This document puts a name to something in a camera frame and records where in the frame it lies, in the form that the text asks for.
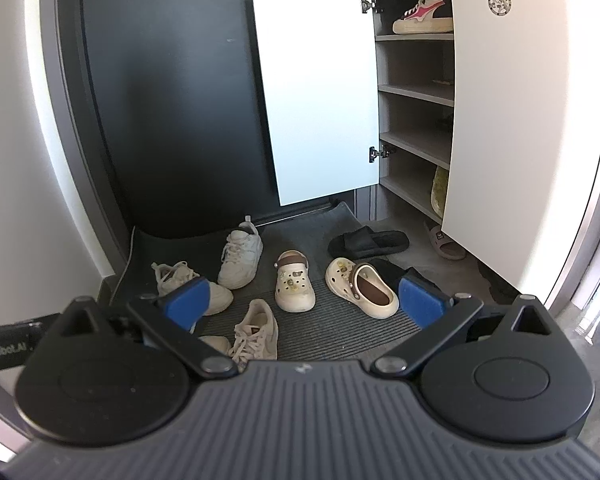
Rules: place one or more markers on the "metal cabinet hinge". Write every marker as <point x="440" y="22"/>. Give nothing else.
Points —
<point x="377" y="152"/>
<point x="367" y="5"/>

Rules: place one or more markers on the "white low sneaker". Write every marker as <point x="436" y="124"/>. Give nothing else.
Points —
<point x="215" y="344"/>
<point x="257" y="325"/>

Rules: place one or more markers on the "cream clog with charms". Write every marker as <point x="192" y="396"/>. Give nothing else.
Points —
<point x="295" y="290"/>
<point x="340" y="275"/>

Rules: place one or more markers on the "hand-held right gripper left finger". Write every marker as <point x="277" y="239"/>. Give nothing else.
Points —
<point x="187" y="300"/>

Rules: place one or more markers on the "beige slide sandal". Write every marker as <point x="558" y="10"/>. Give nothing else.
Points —
<point x="445" y="245"/>

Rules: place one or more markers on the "black entrance door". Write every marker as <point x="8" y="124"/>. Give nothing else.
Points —
<point x="170" y="110"/>

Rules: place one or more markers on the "red white sneaker cream sole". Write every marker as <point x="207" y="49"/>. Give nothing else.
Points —
<point x="420" y="17"/>

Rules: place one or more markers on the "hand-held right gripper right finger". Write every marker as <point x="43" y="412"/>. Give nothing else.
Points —
<point x="420" y="305"/>

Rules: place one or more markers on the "round grey sticker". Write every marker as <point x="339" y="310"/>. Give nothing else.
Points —
<point x="500" y="2"/>

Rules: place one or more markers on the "white chunky sneaker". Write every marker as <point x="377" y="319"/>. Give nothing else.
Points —
<point x="240" y="260"/>
<point x="172" y="277"/>

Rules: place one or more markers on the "plain white cabinet door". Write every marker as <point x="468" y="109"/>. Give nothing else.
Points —
<point x="315" y="85"/>

